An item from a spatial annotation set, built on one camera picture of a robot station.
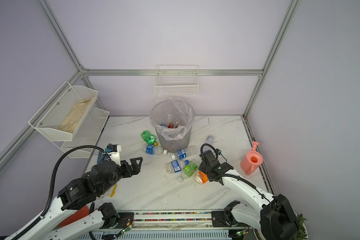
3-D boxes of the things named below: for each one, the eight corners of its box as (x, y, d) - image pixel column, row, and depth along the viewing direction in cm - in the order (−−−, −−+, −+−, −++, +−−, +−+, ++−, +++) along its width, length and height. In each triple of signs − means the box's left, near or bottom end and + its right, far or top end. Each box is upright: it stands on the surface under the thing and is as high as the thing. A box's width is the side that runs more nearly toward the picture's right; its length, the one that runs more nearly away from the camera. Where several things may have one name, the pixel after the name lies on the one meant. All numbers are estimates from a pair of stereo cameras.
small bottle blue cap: (166, 173, 91) (166, 171, 89) (167, 161, 96) (167, 159, 94) (189, 173, 91) (189, 171, 89) (189, 161, 96) (189, 159, 94)
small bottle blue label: (143, 155, 99) (142, 151, 95) (145, 148, 102) (143, 144, 98) (167, 155, 99) (166, 151, 95) (168, 148, 102) (167, 144, 98)
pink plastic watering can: (236, 173, 93) (242, 163, 83) (245, 151, 104) (252, 140, 93) (250, 180, 90) (258, 171, 80) (258, 157, 101) (267, 146, 90)
